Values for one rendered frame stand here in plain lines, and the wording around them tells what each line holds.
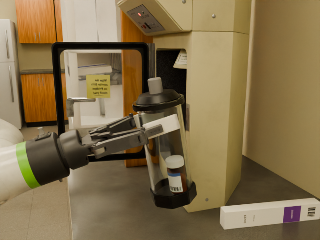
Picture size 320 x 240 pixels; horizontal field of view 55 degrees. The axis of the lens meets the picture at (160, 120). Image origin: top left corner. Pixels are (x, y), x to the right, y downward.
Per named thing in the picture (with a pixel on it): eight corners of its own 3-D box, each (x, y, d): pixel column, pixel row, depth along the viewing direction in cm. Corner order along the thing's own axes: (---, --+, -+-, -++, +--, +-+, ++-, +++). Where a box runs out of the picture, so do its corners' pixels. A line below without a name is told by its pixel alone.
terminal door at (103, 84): (149, 158, 110) (148, 42, 101) (60, 164, 104) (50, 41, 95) (149, 157, 111) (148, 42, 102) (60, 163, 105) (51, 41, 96)
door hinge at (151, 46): (153, 155, 112) (152, 43, 103) (155, 157, 109) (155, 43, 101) (149, 155, 111) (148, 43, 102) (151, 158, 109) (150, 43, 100)
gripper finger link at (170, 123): (142, 125, 60) (143, 125, 59) (175, 113, 61) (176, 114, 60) (146, 138, 61) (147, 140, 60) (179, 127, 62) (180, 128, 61)
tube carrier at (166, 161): (187, 177, 76) (174, 91, 71) (205, 196, 66) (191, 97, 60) (145, 189, 73) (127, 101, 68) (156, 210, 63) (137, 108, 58)
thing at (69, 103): (74, 117, 100) (72, 99, 99) (66, 117, 99) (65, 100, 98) (74, 115, 102) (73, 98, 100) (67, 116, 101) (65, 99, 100)
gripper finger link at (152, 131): (135, 132, 59) (138, 135, 56) (160, 123, 60) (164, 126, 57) (137, 139, 59) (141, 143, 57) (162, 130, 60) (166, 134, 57)
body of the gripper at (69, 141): (56, 141, 56) (105, 124, 58) (58, 130, 64) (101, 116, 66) (70, 177, 58) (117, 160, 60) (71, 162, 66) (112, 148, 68)
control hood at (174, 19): (152, 35, 103) (152, 3, 100) (192, 31, 73) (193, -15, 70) (117, 35, 99) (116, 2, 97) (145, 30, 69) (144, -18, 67)
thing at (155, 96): (174, 102, 70) (169, 72, 68) (186, 108, 61) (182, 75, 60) (134, 110, 68) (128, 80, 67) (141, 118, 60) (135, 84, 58)
